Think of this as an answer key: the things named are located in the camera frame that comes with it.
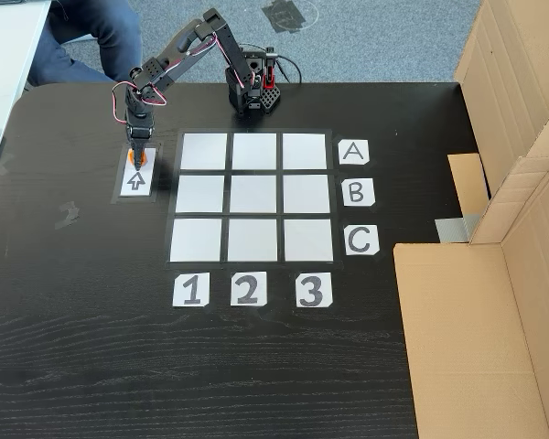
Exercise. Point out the paper sheet number 2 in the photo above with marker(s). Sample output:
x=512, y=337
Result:
x=248, y=288

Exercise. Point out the white desk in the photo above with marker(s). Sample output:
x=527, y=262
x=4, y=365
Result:
x=4, y=68

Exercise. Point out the white arrow paper sheet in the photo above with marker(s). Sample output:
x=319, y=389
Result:
x=137, y=185

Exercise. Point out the round orange token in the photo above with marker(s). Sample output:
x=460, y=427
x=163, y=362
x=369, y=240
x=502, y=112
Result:
x=131, y=157

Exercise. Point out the black floor tape patch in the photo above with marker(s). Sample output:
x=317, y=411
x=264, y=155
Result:
x=287, y=16

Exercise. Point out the paper sheet number 1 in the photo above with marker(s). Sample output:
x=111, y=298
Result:
x=190, y=290

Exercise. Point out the grey duct tape strip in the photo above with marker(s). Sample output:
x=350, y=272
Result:
x=455, y=228

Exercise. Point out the brown cardboard screen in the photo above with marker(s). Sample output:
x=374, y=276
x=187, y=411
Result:
x=462, y=343
x=508, y=68

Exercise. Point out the paper sheet letter B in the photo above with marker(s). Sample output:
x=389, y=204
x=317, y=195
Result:
x=358, y=192

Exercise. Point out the white nine-square paper grid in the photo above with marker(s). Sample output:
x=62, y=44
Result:
x=254, y=196

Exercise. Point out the paper sheet letter A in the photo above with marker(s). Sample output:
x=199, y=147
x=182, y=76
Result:
x=353, y=152

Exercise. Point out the paper sheet number 3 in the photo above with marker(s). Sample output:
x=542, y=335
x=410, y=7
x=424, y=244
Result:
x=313, y=290

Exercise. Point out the red black table clamp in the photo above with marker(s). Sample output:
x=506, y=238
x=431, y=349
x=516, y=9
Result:
x=269, y=73

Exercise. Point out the person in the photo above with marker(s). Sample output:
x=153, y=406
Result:
x=82, y=41

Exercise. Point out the paper sheet letter C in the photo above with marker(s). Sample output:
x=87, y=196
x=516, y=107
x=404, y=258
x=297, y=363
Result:
x=361, y=240

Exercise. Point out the clear tape scraps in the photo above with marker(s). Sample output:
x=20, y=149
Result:
x=67, y=215

